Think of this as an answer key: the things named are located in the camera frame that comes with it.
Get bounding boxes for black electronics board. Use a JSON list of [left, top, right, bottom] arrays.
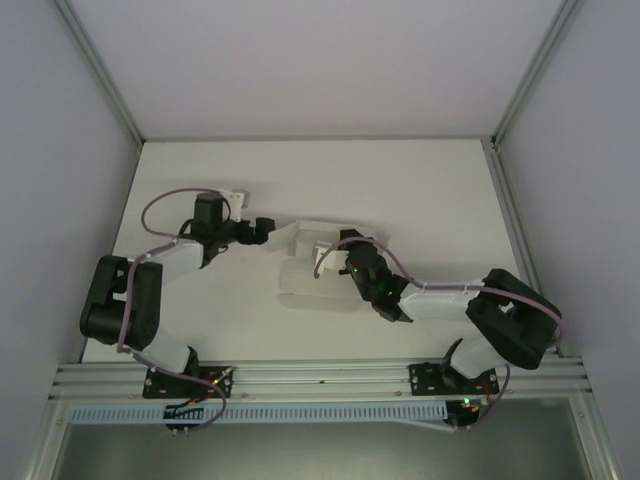
[[446, 397, 485, 432], [162, 403, 207, 437]]

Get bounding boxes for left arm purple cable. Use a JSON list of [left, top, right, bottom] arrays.
[[117, 186, 224, 374]]

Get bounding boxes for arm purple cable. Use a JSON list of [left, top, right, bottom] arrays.
[[312, 237, 565, 354], [117, 186, 224, 374]]

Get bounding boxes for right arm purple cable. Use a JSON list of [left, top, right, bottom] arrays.
[[312, 237, 565, 354]]

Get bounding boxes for aluminium frame cross rail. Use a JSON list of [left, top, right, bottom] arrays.
[[49, 353, 595, 402]]

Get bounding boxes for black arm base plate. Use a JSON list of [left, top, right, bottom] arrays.
[[408, 360, 501, 400], [142, 363, 236, 401]]

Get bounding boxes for aluminium table side rail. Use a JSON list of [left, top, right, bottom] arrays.
[[481, 138, 565, 359]]

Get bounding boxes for slotted white cable duct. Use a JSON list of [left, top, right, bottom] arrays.
[[66, 401, 450, 434]]

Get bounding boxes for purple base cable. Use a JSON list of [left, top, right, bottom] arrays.
[[169, 373, 229, 434], [464, 362, 512, 432]]

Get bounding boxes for aluminium upright post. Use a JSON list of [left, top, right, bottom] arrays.
[[49, 0, 147, 147], [491, 0, 585, 147]]

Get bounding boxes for aluminium frame leg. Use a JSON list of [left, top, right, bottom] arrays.
[[27, 394, 70, 480], [568, 397, 624, 480]]

